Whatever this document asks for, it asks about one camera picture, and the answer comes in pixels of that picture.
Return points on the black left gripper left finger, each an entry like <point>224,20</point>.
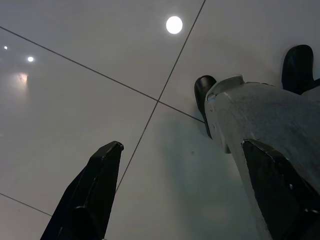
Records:
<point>90,195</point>

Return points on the black robot left foot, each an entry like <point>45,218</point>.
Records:
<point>202,92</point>

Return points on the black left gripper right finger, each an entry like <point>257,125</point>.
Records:
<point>280,190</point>

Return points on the black robot right foot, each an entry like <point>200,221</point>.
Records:
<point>297,67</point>

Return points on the black robot foot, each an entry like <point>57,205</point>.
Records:
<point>297,67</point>
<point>202,92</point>

